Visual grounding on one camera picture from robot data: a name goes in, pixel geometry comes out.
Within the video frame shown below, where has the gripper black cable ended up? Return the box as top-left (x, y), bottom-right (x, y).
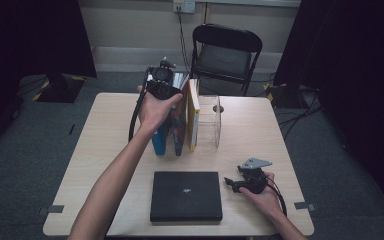
top-left (265, 179), bottom-right (288, 218)
top-left (127, 65), bottom-right (152, 143)

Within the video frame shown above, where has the yellow book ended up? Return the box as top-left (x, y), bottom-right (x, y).
top-left (187, 78), bottom-right (201, 153)

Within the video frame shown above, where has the black stand base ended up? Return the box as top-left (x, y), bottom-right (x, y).
top-left (265, 83), bottom-right (314, 109)
top-left (32, 73), bottom-right (87, 104)

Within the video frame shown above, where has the person's left hand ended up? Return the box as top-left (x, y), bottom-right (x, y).
top-left (136, 84), bottom-right (184, 135)

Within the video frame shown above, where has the clear acrylic book rack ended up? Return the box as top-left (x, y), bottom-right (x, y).
top-left (198, 94), bottom-right (223, 150)

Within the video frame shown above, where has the black book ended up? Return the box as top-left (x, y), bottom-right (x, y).
top-left (149, 171), bottom-right (224, 224)

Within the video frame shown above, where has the white wall socket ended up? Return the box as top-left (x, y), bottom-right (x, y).
top-left (173, 0), bottom-right (196, 14)

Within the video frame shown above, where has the grey tape piece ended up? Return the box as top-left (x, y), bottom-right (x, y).
top-left (38, 204), bottom-right (65, 216)
top-left (293, 201), bottom-right (317, 212)

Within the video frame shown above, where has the black socket cable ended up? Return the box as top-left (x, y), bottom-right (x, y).
top-left (177, 9), bottom-right (194, 79)

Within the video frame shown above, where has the black curtain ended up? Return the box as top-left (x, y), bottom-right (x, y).
top-left (273, 0), bottom-right (384, 221)
top-left (0, 0), bottom-right (98, 164)

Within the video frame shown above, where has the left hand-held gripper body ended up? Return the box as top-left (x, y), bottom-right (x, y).
top-left (145, 56), bottom-right (182, 101)

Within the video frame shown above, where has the blue book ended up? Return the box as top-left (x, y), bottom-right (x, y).
top-left (150, 71), bottom-right (176, 157)

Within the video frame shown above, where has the black folding chair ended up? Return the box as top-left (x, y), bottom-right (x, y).
top-left (188, 23), bottom-right (264, 98)

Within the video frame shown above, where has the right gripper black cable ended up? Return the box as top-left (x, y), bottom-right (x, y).
top-left (265, 179), bottom-right (288, 218)

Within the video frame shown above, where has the person's right hand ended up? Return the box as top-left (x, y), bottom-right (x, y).
top-left (239, 171), bottom-right (288, 224)

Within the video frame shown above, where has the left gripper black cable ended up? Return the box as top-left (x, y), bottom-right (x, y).
top-left (127, 65), bottom-right (152, 143)

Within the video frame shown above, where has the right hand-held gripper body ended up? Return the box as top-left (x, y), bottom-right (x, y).
top-left (237, 157), bottom-right (274, 195)

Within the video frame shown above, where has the colorful illustrated book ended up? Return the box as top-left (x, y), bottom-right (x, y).
top-left (169, 71), bottom-right (190, 157)

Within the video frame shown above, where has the black floor cable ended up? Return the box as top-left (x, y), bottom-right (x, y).
top-left (277, 84), bottom-right (324, 141)

